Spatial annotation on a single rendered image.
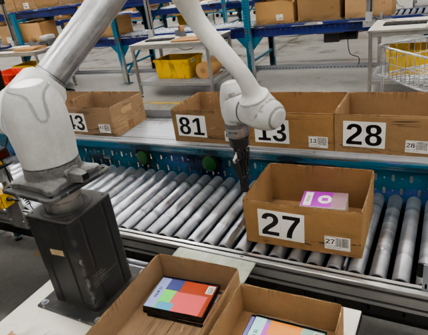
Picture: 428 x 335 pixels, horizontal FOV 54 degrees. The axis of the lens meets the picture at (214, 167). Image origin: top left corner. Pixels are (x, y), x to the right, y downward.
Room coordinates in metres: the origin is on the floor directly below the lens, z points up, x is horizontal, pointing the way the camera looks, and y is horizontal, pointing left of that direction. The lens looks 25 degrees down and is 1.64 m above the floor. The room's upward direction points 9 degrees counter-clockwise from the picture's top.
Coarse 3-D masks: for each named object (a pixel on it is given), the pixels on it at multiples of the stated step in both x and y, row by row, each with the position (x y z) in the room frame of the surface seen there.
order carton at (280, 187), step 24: (288, 168) 1.46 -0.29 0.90; (312, 168) 1.42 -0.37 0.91; (336, 168) 1.38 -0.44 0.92; (264, 192) 1.42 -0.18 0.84; (288, 192) 1.47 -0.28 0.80; (336, 192) 1.38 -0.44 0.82; (360, 192) 1.33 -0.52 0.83; (312, 216) 1.13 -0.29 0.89; (336, 216) 1.10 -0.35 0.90; (360, 216) 1.06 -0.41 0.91; (264, 240) 1.22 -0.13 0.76; (312, 240) 1.14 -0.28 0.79; (360, 240) 1.06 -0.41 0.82
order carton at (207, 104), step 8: (192, 96) 2.18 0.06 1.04; (200, 96) 2.23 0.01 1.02; (208, 96) 2.21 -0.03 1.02; (216, 96) 2.18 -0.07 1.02; (184, 104) 2.10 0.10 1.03; (192, 104) 2.16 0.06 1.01; (200, 104) 2.23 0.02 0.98; (208, 104) 2.21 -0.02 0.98; (216, 104) 2.19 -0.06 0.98; (176, 112) 1.97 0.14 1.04; (184, 112) 1.95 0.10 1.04; (192, 112) 1.92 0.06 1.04; (200, 112) 1.90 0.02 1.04; (208, 112) 1.88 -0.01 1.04; (216, 112) 1.86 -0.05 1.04; (176, 120) 1.98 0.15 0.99; (208, 120) 1.88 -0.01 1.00; (216, 120) 1.86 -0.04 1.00; (176, 128) 1.98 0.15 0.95; (208, 128) 1.89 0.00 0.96; (216, 128) 1.87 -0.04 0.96; (224, 128) 1.84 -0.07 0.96; (176, 136) 1.99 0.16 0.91; (184, 136) 1.96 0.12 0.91; (192, 136) 1.94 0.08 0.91; (208, 136) 1.89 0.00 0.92; (216, 136) 1.87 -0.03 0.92; (224, 136) 1.85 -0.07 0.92
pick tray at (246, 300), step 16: (240, 288) 0.91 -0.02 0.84; (256, 288) 0.90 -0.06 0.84; (240, 304) 0.90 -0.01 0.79; (256, 304) 0.90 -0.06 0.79; (272, 304) 0.87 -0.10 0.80; (288, 304) 0.85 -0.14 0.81; (304, 304) 0.83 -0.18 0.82; (320, 304) 0.81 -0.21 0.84; (336, 304) 0.79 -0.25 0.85; (224, 320) 0.82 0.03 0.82; (240, 320) 0.88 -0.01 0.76; (288, 320) 0.85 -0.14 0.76; (304, 320) 0.83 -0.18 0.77; (320, 320) 0.81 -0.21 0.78; (336, 320) 0.79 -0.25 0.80
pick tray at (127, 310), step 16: (160, 256) 1.11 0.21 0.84; (176, 256) 1.09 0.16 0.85; (144, 272) 1.05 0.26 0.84; (160, 272) 1.11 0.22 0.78; (176, 272) 1.09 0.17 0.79; (192, 272) 1.06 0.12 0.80; (208, 272) 1.03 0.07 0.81; (224, 272) 1.00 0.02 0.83; (128, 288) 0.98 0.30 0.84; (144, 288) 1.03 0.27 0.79; (224, 288) 1.01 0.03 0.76; (112, 304) 0.91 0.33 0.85; (128, 304) 0.96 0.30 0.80; (224, 304) 0.88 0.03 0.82; (112, 320) 0.90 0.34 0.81; (128, 320) 0.94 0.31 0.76; (144, 320) 0.93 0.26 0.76; (160, 320) 0.92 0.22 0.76; (208, 320) 0.80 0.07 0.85
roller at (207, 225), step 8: (232, 192) 1.62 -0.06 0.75; (240, 192) 1.64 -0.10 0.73; (224, 200) 1.56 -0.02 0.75; (232, 200) 1.58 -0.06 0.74; (216, 208) 1.51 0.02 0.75; (224, 208) 1.51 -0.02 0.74; (208, 216) 1.46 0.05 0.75; (216, 216) 1.46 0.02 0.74; (208, 224) 1.40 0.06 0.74; (216, 224) 1.44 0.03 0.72; (200, 232) 1.36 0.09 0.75; (208, 232) 1.38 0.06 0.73; (192, 240) 1.32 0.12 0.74; (200, 240) 1.33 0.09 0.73
